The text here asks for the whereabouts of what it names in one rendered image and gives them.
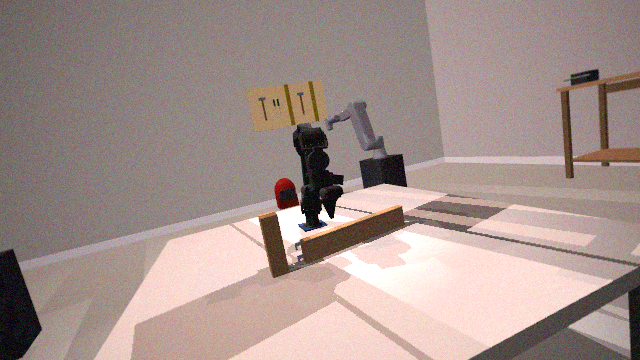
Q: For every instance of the brown wooden board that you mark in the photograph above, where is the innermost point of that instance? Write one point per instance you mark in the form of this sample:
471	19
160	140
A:
340	237

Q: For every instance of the wooden post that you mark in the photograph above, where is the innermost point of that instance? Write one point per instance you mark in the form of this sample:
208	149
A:
274	245

